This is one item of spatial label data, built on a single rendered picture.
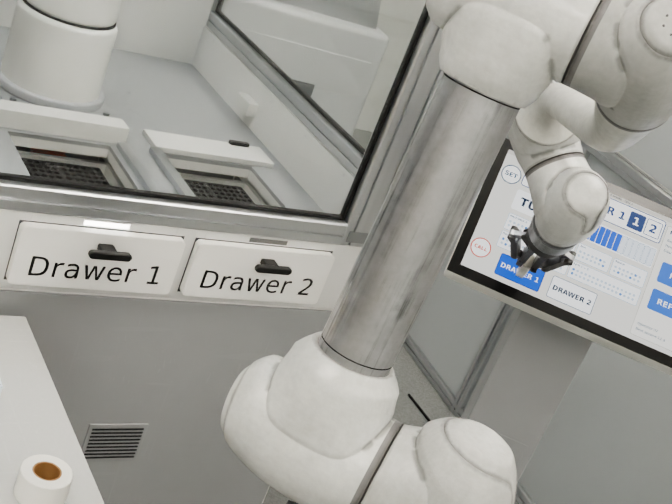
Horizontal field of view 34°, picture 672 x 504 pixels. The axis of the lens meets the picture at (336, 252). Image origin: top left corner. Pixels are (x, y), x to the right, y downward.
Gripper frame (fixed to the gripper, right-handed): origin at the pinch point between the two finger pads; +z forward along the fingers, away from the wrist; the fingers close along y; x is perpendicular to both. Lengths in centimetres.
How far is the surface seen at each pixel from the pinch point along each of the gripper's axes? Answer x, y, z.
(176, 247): 29, 59, -16
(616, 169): -71, -23, 88
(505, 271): 1.0, 2.6, 4.8
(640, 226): -19.2, -18.8, 4.8
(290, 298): 23.9, 38.5, 3.5
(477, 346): -24, -12, 152
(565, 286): -1.1, -9.3, 4.8
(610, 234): -15.0, -13.8, 4.8
